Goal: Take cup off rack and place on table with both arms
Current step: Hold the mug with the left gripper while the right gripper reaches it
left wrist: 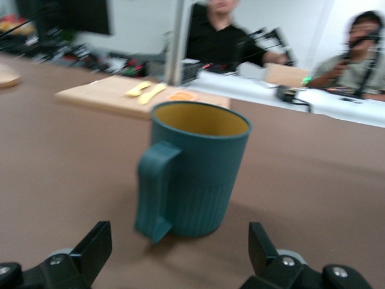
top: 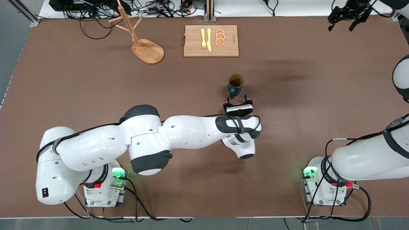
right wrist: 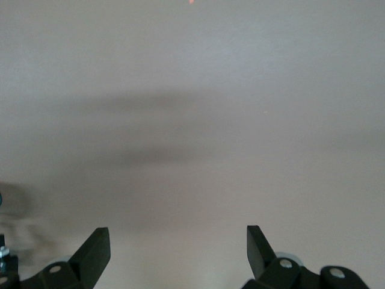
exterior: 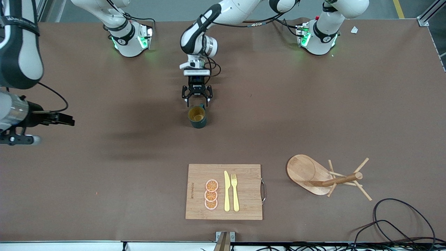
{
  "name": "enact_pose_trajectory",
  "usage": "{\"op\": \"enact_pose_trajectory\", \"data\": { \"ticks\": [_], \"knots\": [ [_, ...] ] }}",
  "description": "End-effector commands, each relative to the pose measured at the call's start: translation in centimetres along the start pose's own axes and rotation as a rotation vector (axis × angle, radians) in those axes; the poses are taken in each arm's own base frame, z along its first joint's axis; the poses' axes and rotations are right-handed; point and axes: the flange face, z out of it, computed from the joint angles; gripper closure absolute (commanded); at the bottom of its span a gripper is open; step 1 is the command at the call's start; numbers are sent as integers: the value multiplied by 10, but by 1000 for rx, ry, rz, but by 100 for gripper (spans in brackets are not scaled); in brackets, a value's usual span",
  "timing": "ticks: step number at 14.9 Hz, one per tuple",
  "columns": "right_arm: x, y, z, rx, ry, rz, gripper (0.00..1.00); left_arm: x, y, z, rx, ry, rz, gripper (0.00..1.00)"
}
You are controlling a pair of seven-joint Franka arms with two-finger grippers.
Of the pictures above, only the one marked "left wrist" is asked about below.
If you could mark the teal cup with yellow inside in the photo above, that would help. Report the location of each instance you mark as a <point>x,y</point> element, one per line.
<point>204,174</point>

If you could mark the aluminium camera post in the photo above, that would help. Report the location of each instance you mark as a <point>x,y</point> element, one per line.
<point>179,45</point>

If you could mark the white workbench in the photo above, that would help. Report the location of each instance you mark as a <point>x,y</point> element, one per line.
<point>331,105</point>

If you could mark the cardboard box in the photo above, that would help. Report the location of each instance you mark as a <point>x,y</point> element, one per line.
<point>285,75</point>

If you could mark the brown table cover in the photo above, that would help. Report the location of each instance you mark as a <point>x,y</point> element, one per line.
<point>300,180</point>

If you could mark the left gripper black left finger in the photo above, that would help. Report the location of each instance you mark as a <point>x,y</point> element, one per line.
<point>90,256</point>

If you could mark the person in grey shirt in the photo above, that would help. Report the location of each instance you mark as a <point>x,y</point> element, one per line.
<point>346,69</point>

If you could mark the black handheld rig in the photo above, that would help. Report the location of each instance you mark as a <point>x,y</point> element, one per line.
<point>368,69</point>
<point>281,37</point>

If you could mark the grey ribbed box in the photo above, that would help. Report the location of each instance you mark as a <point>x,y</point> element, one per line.
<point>189,70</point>

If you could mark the orange slice toy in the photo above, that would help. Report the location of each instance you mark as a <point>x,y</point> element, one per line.
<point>180,94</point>
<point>188,98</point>
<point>174,93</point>

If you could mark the bamboo cutting board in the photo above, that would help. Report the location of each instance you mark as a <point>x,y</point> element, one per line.
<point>102,96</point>

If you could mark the person in black shirt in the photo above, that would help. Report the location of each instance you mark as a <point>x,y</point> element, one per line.
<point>216,39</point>

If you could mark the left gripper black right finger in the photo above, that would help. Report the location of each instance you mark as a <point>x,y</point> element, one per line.
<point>263,259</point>

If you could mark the wooden cup rack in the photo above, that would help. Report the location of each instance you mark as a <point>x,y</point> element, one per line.
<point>7,78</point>

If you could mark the black monitor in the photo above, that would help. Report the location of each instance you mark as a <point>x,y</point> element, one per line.
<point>75,15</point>

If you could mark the yellow plastic knife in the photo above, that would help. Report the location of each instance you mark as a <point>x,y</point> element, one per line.
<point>153,91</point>

